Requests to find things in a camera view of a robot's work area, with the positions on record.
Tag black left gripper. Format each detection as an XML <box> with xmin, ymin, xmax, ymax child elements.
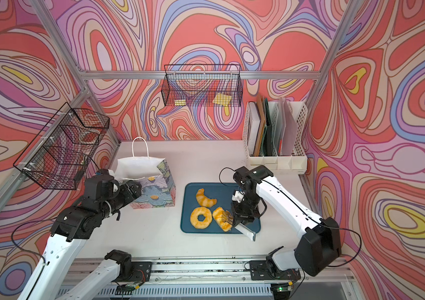
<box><xmin>98</xmin><ymin>179</ymin><xmax>142</xmax><ymax>221</ymax></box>

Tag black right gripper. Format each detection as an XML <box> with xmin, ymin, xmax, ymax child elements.
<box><xmin>231</xmin><ymin>191</ymin><xmax>262</xmax><ymax>228</ymax></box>

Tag metal serving tongs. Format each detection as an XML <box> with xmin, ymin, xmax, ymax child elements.
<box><xmin>222</xmin><ymin>211</ymin><xmax>256</xmax><ymax>241</ymax></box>

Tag striped twisted bread roll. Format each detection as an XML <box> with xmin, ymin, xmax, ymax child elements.
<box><xmin>212</xmin><ymin>207</ymin><xmax>233</xmax><ymax>232</ymax></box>

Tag floral paper gift bag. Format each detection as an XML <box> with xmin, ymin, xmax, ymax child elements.
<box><xmin>112</xmin><ymin>137</ymin><xmax>176</xmax><ymax>209</ymax></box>

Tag glazed ring donut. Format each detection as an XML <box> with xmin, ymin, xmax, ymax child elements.
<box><xmin>190</xmin><ymin>206</ymin><xmax>212</xmax><ymax>230</ymax></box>

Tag golden croissant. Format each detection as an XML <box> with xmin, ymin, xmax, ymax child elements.
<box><xmin>196</xmin><ymin>188</ymin><xmax>217</xmax><ymax>208</ymax></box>

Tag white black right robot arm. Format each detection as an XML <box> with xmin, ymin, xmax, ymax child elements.
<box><xmin>222</xmin><ymin>165</ymin><xmax>341</xmax><ymax>276</ymax></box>

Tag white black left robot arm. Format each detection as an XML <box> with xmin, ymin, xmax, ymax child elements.
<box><xmin>19</xmin><ymin>174</ymin><xmax>142</xmax><ymax>300</ymax></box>

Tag teal plastic tray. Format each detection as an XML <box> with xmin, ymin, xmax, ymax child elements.
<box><xmin>180</xmin><ymin>182</ymin><xmax>241</xmax><ymax>235</ymax></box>

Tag brown folder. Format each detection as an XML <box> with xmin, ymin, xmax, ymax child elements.
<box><xmin>254</xmin><ymin>95</ymin><xmax>266</xmax><ymax>156</ymax></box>

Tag dark green folder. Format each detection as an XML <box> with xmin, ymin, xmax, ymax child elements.
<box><xmin>264</xmin><ymin>98</ymin><xmax>273</xmax><ymax>156</ymax></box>

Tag white perforated file organizer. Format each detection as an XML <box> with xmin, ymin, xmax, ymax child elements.
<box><xmin>242</xmin><ymin>100</ymin><xmax>308</xmax><ymax>175</ymax></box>

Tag green circuit board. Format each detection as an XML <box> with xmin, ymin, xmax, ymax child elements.
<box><xmin>115</xmin><ymin>284</ymin><xmax>141</xmax><ymax>296</ymax></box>

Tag small yellow sticky note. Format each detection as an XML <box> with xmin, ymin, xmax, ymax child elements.
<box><xmin>174</xmin><ymin>99</ymin><xmax>187</xmax><ymax>106</ymax></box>

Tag pale pink folder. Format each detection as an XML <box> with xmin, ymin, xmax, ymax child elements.
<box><xmin>279</xmin><ymin>99</ymin><xmax>298</xmax><ymax>156</ymax></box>

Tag grey portrait book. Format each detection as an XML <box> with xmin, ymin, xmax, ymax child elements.
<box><xmin>247</xmin><ymin>107</ymin><xmax>261</xmax><ymax>156</ymax></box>

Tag large yellow sticky note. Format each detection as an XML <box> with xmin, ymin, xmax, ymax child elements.
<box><xmin>212</xmin><ymin>93</ymin><xmax>232</xmax><ymax>106</ymax></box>

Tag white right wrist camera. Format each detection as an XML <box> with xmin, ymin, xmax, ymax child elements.
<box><xmin>232</xmin><ymin>190</ymin><xmax>244</xmax><ymax>203</ymax></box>

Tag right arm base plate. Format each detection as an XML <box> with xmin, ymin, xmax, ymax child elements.
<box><xmin>244</xmin><ymin>246</ymin><xmax>302</xmax><ymax>283</ymax></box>

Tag black wire basket side wall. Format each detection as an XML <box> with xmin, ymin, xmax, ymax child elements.
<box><xmin>13</xmin><ymin>103</ymin><xmax>110</xmax><ymax>190</ymax></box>

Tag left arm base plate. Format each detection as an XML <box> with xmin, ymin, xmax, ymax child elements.
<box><xmin>104</xmin><ymin>249</ymin><xmax>152</xmax><ymax>283</ymax></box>

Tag black wire basket back wall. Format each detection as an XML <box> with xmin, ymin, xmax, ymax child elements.
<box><xmin>161</xmin><ymin>63</ymin><xmax>243</xmax><ymax>108</ymax></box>

